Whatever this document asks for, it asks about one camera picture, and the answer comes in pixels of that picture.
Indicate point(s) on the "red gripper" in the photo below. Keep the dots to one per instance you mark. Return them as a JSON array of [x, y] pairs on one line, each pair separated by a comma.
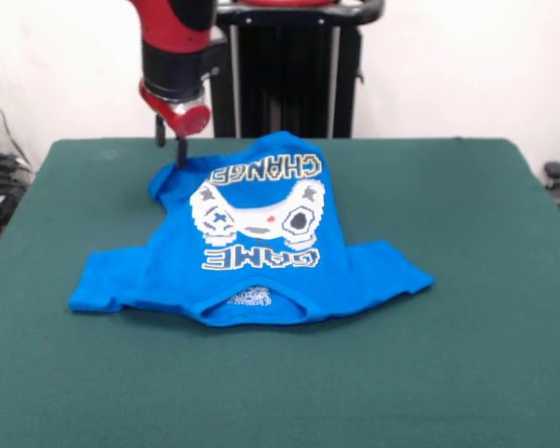
[[186, 119]]

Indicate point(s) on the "blue printed t-shirt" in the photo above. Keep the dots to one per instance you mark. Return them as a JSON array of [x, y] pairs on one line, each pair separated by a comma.
[[168, 280]]

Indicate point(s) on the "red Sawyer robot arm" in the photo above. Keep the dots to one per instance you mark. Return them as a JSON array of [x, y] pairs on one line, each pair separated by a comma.
[[177, 46]]

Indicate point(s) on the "dark green table cloth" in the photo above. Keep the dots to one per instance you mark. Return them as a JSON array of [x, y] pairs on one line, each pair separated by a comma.
[[168, 396]]

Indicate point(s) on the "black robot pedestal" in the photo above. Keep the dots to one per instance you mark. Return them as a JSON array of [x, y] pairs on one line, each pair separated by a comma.
[[284, 70]]

